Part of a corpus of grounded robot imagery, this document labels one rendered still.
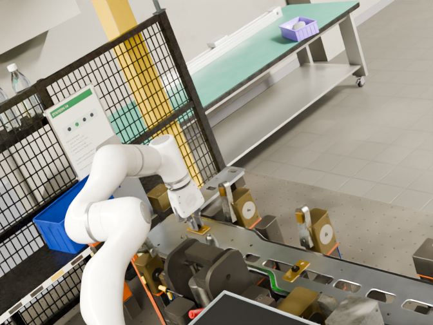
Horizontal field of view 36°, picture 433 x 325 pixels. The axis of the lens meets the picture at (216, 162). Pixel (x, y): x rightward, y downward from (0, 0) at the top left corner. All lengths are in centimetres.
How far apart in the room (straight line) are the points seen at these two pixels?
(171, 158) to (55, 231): 53
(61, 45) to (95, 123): 234
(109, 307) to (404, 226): 123
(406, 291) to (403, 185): 233
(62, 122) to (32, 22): 192
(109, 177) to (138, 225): 16
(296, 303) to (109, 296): 44
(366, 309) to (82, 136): 140
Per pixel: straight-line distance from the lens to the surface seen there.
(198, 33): 550
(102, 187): 171
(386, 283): 174
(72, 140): 252
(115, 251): 161
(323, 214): 198
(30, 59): 478
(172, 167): 206
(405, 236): 239
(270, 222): 213
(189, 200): 213
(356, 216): 256
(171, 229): 228
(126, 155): 176
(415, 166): 415
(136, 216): 162
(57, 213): 248
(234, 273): 171
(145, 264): 207
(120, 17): 268
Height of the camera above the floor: 210
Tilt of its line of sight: 25 degrees down
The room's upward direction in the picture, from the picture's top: 22 degrees counter-clockwise
